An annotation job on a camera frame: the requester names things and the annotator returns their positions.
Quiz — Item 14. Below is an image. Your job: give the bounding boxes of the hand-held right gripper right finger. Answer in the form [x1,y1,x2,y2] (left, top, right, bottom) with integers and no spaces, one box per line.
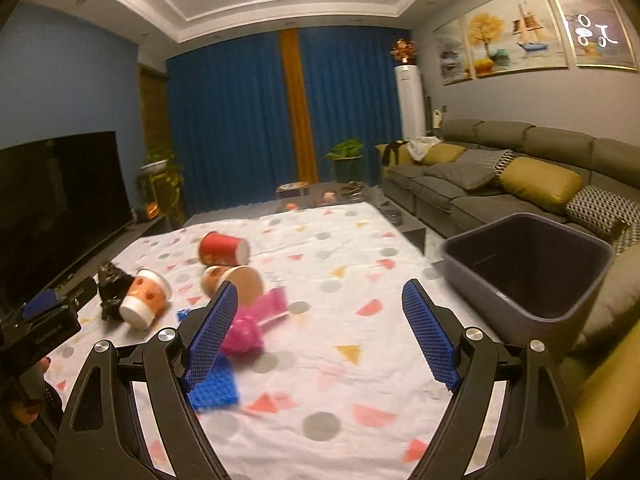
[401,279,583,480]

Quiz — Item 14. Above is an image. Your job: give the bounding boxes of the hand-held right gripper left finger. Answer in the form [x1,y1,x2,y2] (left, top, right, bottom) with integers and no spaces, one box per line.
[59,280,240,480]

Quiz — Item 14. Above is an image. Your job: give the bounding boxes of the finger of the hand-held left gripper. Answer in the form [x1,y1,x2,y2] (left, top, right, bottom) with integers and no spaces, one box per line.
[22,290,61,320]
[55,276,98,313]

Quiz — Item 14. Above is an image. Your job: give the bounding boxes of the black plastic bag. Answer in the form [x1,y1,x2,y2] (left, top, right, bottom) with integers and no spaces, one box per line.
[96,262,136,321]

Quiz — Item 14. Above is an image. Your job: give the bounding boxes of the pink plastic bag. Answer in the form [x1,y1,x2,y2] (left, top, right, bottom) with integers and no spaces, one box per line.
[221,287,291,357]

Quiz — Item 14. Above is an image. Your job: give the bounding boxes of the blue studded plastic sheet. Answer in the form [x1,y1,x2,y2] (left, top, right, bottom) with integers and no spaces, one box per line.
[176,308,241,413]

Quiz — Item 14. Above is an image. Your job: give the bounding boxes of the grey plastic bin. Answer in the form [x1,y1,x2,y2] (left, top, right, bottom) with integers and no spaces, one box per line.
[440,212,615,356]

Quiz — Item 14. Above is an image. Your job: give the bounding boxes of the red paper cup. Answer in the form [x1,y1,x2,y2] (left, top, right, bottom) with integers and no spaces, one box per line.
[198,231,251,267]

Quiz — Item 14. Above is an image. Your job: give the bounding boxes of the person's left hand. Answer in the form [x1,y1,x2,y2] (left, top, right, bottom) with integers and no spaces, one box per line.
[12,355,53,418]

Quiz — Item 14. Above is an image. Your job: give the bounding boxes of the black flat television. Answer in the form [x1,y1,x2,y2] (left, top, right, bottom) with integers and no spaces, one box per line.
[0,131,135,306]

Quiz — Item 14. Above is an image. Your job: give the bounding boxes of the white patterned tablecloth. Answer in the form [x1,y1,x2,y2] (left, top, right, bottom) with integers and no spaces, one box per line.
[47,201,511,480]

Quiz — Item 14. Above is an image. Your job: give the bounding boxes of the trailing plant on stand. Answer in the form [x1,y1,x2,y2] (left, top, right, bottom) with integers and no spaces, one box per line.
[139,146,183,226]

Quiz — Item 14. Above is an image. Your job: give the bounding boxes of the grey pillow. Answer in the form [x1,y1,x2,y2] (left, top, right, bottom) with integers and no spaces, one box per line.
[425,162,496,191]

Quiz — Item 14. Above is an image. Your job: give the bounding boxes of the small yellow pillow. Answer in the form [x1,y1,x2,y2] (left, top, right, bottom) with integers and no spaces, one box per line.
[422,143,467,166]

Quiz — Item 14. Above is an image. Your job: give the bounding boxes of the black cloth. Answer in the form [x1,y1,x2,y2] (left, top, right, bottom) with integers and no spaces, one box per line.
[382,142,408,166]

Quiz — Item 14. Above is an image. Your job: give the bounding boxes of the black white patterned pillow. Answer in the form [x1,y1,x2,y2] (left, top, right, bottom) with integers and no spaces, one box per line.
[566,185,632,241]
[457,149,516,181]

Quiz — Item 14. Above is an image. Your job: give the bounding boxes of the large yellow pillow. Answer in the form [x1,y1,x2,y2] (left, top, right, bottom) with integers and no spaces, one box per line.
[499,156,583,216]

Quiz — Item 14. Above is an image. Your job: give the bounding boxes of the white cloth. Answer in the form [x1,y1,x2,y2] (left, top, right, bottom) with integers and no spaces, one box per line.
[406,136,441,158]

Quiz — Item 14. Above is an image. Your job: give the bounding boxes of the grey cushion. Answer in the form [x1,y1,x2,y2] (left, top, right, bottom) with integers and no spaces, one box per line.
[565,242,640,353]

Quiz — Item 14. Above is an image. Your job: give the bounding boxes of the brown wooden panel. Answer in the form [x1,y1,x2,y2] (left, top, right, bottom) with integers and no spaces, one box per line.
[139,62,170,161]

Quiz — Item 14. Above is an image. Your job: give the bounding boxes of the yellow cushion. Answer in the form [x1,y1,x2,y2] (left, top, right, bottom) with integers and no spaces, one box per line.
[575,330,640,480]

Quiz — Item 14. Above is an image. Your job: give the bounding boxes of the potted plant in dark pot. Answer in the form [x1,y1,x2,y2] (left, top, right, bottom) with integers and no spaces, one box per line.
[325,139,366,183]

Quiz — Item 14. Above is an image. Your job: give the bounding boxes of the blue curtain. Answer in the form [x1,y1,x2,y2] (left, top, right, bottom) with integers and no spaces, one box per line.
[299,26,406,186]
[166,30,301,216]

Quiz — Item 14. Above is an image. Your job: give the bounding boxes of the grey sofa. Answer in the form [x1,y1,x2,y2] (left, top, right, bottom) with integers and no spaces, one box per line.
[380,119,640,261]

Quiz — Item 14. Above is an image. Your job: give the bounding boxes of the white standing air conditioner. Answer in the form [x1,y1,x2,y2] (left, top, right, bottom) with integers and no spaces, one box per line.
[395,65,426,141]

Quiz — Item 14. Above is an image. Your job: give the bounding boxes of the orange curtain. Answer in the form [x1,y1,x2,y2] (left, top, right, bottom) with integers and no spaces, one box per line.
[279,29,320,183]

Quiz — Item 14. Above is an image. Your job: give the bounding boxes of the small grey framed painting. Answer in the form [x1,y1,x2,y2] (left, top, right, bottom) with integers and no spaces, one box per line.
[432,19,473,86]

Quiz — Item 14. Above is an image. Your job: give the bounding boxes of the orange artificial flowers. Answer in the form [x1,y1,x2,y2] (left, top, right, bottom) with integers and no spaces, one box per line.
[390,37,416,67]

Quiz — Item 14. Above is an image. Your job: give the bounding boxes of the tree and ship painting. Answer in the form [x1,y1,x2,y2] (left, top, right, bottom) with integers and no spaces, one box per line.
[465,0,570,79]

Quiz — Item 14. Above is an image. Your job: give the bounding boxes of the framed painting with glare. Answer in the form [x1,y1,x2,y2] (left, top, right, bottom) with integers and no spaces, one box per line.
[546,0,640,71]

